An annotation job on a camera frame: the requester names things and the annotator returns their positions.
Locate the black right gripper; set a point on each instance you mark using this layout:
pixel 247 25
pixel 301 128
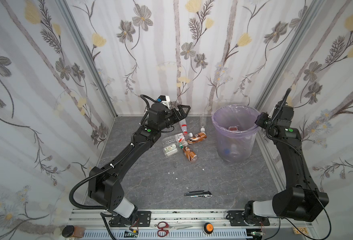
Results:
pixel 282 106

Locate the black round lid jar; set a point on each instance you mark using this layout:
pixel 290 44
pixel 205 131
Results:
pixel 71 231

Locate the red handled scissors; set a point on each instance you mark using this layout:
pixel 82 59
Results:
pixel 164 228

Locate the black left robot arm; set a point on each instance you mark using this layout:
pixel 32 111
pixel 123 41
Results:
pixel 104 184

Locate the crushed clear bottle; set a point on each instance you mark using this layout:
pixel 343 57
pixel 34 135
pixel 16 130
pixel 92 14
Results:
pixel 173 148

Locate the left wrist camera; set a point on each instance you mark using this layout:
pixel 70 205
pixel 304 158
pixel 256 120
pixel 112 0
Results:
pixel 165 100

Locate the black utility knife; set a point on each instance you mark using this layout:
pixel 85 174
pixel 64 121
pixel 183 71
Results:
pixel 201 194

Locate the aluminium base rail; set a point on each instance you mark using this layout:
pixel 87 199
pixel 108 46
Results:
pixel 112 227

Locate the white red label bottle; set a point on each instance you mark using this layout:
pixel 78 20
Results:
pixel 183 126

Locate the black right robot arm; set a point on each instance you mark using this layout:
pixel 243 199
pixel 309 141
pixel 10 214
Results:
pixel 301 200

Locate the brown tea bottle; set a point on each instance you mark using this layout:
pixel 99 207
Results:
pixel 197 138

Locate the yellow label tag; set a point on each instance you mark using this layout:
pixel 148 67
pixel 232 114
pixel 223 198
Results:
pixel 300 231

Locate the clear water bottle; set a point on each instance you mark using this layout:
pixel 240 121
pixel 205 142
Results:
pixel 175 139

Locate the yellow label tea bottle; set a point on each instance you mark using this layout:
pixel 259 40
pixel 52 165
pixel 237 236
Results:
pixel 233 128

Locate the white label clear bottle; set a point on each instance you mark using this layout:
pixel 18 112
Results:
pixel 234 151

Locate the upright clear small bottle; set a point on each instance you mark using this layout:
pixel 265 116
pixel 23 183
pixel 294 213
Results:
pixel 203 123

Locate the small green circuit board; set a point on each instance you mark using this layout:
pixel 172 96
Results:
pixel 130 234

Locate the brown coffee bottle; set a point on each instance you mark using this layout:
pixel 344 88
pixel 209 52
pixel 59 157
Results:
pixel 190 154

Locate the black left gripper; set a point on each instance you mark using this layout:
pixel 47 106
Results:
pixel 176 112

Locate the orange black knob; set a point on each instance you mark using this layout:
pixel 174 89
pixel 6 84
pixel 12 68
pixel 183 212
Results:
pixel 208 228

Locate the purple lined trash bin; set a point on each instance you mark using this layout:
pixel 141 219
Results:
pixel 235 115

